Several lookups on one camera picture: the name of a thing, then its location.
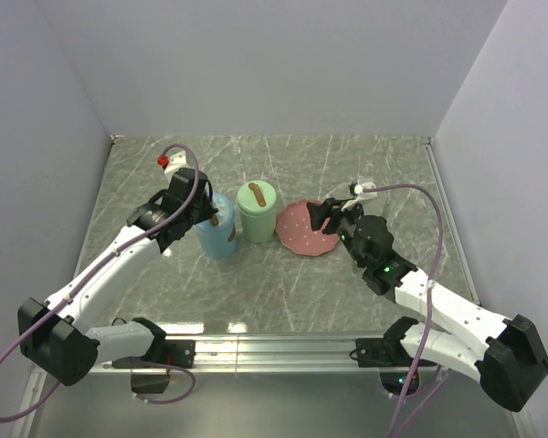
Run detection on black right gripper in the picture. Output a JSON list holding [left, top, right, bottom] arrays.
[[306, 197, 368, 268]]

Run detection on blue lid with brown handle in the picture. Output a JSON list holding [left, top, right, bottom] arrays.
[[194, 193, 235, 233]]

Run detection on green lid with brown handle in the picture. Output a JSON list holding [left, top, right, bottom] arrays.
[[237, 180, 278, 217]]

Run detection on metal tongs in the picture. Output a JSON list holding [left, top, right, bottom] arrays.
[[381, 200, 392, 220]]

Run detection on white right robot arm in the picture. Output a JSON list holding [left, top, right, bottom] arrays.
[[307, 198, 548, 412]]

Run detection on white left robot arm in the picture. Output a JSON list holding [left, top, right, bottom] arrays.
[[17, 167, 217, 386]]

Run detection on pink scalloped plate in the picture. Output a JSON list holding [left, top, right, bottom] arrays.
[[276, 199, 339, 256]]

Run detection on green plastic container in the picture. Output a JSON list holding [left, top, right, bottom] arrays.
[[239, 209, 277, 244]]

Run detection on blue plastic container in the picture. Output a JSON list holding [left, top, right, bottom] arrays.
[[193, 214, 237, 260]]

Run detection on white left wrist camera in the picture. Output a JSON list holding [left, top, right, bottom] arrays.
[[157, 151, 189, 181]]

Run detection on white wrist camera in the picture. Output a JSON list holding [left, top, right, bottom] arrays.
[[157, 151, 189, 181], [341, 178, 378, 211]]

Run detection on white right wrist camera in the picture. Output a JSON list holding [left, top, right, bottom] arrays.
[[341, 178, 378, 211]]

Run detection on aluminium left side rail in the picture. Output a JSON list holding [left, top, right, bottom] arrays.
[[64, 135, 121, 290]]

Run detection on aluminium rail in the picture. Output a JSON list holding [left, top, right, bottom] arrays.
[[34, 331, 512, 376], [64, 135, 121, 290], [421, 137, 481, 307]]

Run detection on aluminium right side rail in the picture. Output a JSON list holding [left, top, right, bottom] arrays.
[[421, 137, 481, 307]]

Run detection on aluminium front rail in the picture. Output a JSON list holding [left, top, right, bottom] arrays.
[[34, 331, 512, 376]]

